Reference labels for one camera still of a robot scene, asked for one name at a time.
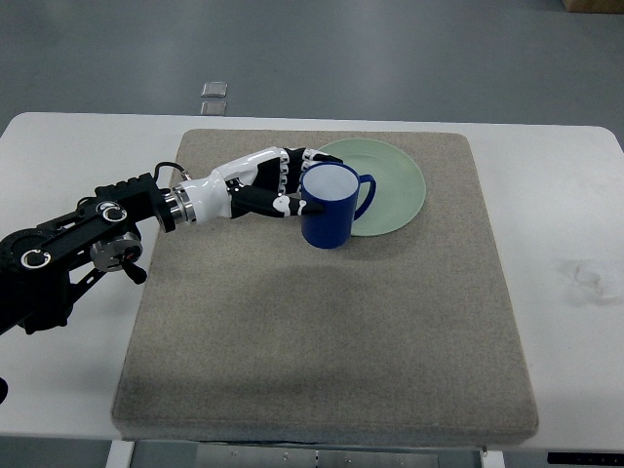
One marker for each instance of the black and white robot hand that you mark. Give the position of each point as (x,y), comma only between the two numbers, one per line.
(266,183)

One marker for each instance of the blue mug white inside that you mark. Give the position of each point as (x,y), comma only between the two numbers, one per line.
(344,197)

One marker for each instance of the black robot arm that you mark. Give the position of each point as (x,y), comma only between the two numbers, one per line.
(46,269)

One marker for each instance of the lower metal floor plate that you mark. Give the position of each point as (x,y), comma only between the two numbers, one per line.
(213,108)

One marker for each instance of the metal floor plate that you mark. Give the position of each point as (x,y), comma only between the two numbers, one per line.
(213,108)
(214,90)

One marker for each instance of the upper metal floor plate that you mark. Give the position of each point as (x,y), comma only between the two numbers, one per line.
(214,90)

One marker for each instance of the light green plate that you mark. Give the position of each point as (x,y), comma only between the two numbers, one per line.
(400,185)

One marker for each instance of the beige fabric mat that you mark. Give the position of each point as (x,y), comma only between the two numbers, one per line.
(246,333)

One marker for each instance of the brown cardboard box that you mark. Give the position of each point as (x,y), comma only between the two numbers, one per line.
(594,6)

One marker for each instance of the grey metal table frame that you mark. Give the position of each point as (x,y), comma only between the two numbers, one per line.
(223,455)

